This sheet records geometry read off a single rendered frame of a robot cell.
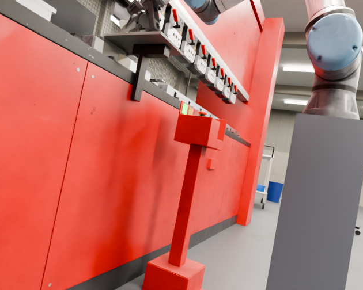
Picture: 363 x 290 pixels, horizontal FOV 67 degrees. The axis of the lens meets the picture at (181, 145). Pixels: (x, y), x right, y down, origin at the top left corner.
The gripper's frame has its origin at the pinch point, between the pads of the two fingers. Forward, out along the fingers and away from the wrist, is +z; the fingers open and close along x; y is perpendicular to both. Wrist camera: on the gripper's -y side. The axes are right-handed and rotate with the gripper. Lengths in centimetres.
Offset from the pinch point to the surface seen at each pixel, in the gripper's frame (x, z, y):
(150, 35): 7.0, -9.5, -13.8
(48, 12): 31.4, 7.1, -1.2
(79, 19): -23, 18, 59
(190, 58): -61, -12, 13
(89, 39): 12.7, 7.9, 0.9
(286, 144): -1175, -39, 99
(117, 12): 1.8, -4.8, 11.6
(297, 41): -477, -175, 143
